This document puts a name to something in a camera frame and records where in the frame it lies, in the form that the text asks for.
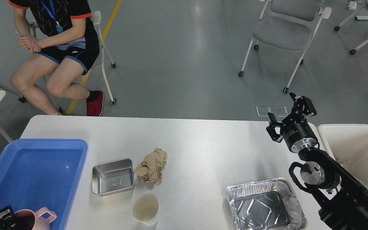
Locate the aluminium foil tray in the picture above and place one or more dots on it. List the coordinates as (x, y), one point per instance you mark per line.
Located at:
(265, 205)

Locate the pink plastic mug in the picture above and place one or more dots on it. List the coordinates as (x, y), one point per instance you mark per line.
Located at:
(27, 219)

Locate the crumpled brown paper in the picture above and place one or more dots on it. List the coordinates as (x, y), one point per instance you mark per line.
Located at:
(151, 168)

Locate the right floor outlet plate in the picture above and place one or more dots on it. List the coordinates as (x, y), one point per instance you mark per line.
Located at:
(280, 111)

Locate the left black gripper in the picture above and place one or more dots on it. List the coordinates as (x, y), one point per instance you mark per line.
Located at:
(7, 219)

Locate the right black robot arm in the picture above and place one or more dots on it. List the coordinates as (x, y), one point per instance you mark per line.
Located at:
(343, 200)

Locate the white paper cup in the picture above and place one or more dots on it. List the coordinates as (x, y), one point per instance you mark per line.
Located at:
(146, 208)

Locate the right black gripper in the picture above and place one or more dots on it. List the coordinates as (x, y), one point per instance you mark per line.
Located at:
(295, 131)

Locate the white plastic bin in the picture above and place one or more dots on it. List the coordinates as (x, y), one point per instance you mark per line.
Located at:
(349, 144)

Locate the floor outlet plate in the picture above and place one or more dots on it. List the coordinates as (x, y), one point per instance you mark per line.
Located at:
(262, 111)
(280, 111)

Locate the white chair under person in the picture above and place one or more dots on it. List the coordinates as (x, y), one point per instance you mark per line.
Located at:
(96, 19)

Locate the blue plastic tray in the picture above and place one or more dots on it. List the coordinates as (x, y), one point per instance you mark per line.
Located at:
(37, 173)

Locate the foil tray in bin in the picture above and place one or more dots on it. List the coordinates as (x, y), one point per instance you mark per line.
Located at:
(341, 163)

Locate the seated person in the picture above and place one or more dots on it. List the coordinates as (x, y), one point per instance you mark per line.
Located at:
(64, 45)

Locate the grey chair white frame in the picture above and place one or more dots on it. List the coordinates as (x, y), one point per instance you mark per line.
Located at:
(288, 25)

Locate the left floor outlet plate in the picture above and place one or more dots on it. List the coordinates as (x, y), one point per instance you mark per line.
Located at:
(262, 111)

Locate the stainless steel rectangular tray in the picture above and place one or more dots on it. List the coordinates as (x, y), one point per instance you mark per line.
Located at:
(113, 177)

